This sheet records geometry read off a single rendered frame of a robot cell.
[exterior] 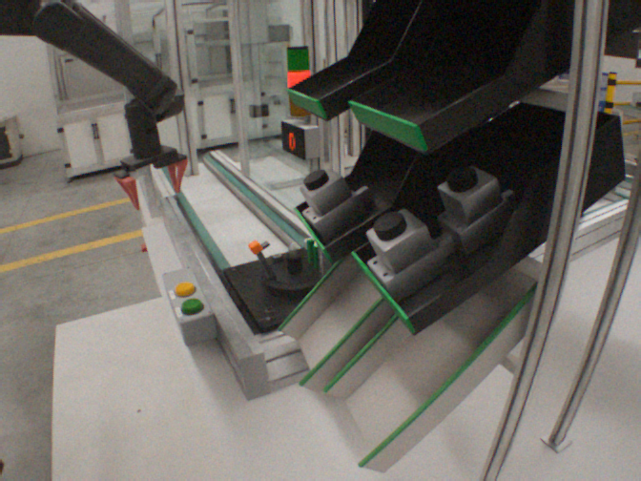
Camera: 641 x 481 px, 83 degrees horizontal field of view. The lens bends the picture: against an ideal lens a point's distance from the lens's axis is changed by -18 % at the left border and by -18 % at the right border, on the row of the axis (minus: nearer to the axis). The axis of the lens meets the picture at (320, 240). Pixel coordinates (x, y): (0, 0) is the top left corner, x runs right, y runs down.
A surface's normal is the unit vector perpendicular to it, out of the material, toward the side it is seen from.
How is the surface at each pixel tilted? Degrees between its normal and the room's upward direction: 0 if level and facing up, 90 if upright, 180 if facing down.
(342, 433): 0
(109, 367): 0
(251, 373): 90
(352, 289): 45
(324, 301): 90
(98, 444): 0
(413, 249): 90
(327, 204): 88
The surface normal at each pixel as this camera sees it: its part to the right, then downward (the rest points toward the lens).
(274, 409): -0.04, -0.90
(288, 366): 0.46, 0.37
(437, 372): -0.70, -0.51
